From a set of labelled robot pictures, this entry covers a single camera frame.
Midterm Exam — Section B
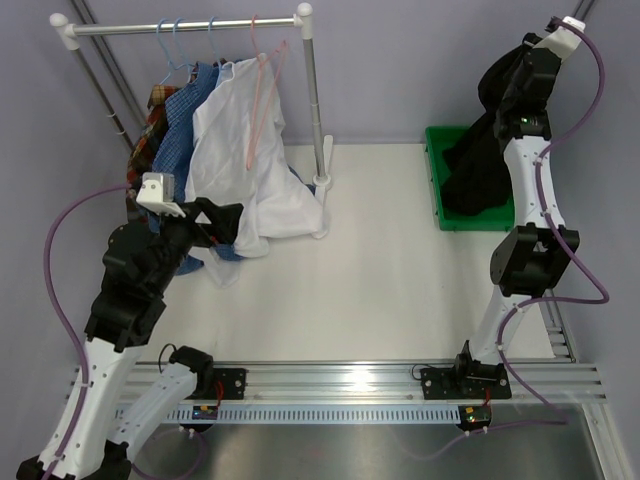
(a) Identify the pink wire hanger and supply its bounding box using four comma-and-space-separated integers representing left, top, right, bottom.
244, 13, 290, 171

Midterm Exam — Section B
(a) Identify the blue hanger of checkered shirt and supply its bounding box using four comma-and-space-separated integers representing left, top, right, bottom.
172, 17, 197, 83

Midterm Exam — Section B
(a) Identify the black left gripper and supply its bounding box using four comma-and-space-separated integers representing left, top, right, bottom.
148, 197, 243, 295

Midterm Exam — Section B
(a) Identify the red yellow plaid shirt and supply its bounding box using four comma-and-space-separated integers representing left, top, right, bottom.
126, 84, 181, 233

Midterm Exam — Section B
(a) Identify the blue hanger of white shirt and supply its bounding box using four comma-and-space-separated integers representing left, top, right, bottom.
207, 16, 228, 70

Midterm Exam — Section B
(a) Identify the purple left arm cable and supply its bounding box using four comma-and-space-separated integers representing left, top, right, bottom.
42, 182, 207, 480

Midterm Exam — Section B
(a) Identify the white shirt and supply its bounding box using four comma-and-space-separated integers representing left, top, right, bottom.
185, 54, 324, 287

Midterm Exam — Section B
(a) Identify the blue hanger of plaid shirt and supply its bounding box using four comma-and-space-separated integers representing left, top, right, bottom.
155, 18, 185, 85

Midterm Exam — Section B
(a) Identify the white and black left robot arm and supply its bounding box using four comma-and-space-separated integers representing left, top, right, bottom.
16, 198, 246, 479

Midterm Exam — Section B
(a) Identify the blue checkered shirt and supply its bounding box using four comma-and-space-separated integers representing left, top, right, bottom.
152, 55, 323, 283

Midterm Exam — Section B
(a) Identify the silver and white clothes rack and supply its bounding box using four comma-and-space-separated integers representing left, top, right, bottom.
48, 2, 335, 239

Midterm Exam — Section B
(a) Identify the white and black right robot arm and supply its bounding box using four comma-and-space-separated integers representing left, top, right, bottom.
421, 27, 581, 399

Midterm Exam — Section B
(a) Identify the green plastic bin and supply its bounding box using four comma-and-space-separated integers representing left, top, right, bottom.
425, 126, 514, 232

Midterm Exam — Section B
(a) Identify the black shirt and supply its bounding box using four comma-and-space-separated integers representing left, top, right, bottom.
441, 47, 523, 216

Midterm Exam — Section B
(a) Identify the white slotted cable duct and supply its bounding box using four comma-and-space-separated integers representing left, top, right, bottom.
161, 404, 461, 425

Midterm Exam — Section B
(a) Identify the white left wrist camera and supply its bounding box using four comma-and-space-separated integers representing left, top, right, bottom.
136, 172, 186, 217

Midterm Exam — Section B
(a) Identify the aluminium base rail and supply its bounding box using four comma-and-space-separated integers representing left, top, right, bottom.
215, 361, 607, 405

